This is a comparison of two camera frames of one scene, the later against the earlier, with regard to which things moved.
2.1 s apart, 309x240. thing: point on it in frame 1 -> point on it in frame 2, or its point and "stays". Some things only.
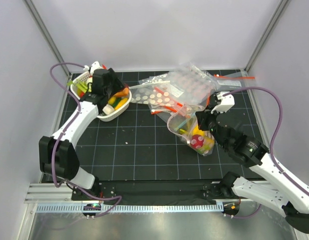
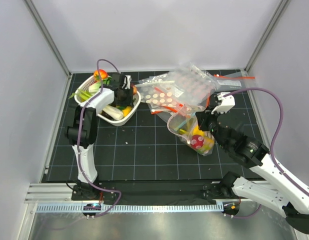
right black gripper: (203, 116) stays
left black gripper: (118, 85) -> (128, 102)
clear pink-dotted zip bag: (185, 124) stays
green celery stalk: (81, 85) -> (82, 94)
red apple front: (197, 141) stays
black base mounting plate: (153, 192) stays
